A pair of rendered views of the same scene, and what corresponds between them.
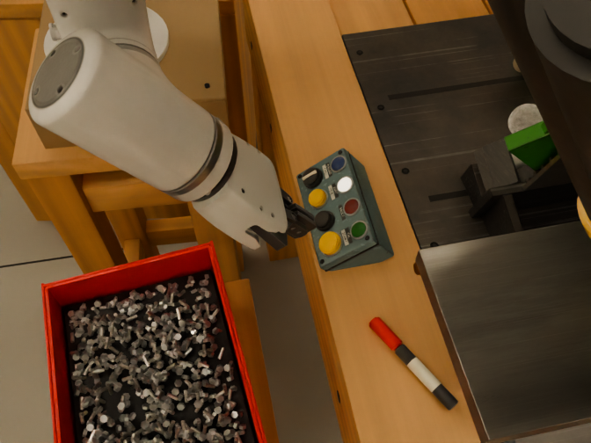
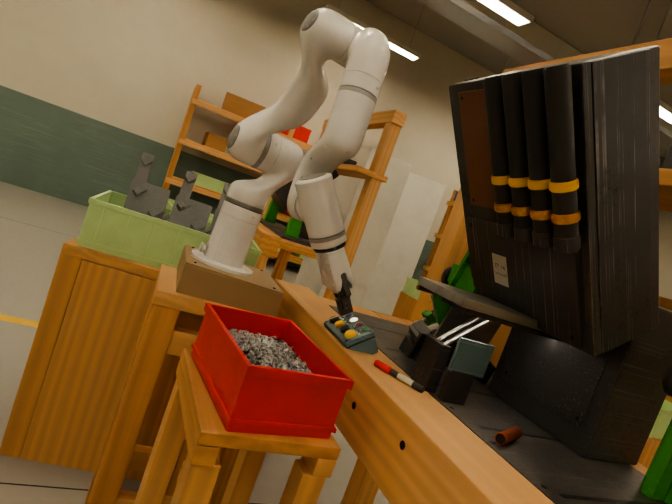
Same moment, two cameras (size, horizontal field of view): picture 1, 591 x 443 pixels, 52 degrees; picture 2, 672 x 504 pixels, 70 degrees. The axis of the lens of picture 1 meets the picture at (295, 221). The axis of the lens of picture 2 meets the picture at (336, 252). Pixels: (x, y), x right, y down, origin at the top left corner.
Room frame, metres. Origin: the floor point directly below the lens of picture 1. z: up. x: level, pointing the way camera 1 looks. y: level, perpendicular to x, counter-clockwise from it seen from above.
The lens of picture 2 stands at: (-0.71, 0.32, 1.20)
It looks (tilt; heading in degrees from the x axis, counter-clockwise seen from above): 5 degrees down; 347
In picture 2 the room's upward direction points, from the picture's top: 20 degrees clockwise
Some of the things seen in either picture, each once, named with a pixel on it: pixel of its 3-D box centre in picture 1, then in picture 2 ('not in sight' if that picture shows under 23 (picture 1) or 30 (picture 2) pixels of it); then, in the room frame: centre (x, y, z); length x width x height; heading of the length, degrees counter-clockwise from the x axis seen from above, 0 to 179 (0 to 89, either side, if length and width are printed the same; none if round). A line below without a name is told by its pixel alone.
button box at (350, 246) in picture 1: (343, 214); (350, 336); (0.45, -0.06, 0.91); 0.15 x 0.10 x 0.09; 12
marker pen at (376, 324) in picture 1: (412, 361); (398, 375); (0.25, -0.13, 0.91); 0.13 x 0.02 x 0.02; 39
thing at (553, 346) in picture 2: not in sight; (581, 358); (0.24, -0.55, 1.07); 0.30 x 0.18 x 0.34; 12
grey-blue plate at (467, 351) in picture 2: not in sight; (465, 372); (0.20, -0.25, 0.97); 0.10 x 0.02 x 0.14; 102
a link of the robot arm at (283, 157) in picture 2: not in sight; (267, 173); (0.77, 0.25, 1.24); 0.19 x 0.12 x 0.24; 110
